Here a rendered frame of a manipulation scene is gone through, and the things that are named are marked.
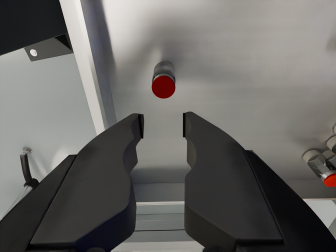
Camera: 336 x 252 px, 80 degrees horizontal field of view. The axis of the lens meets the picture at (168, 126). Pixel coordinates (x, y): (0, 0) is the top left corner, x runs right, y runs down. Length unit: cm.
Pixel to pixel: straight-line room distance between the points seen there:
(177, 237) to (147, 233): 16
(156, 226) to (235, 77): 105
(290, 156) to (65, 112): 126
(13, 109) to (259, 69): 145
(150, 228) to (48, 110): 91
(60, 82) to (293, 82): 119
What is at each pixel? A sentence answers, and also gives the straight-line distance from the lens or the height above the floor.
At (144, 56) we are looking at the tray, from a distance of 22.
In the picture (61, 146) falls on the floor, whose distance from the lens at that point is 156.
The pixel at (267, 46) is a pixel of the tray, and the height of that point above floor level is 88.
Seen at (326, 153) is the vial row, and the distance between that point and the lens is 34.
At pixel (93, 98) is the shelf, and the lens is 25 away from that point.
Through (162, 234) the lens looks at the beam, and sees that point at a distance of 118.
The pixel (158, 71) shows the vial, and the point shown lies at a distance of 19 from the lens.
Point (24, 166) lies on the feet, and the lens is 167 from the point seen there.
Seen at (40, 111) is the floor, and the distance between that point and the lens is 146.
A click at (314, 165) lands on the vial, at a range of 32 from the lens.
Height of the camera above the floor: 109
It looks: 58 degrees down
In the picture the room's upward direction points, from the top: 180 degrees clockwise
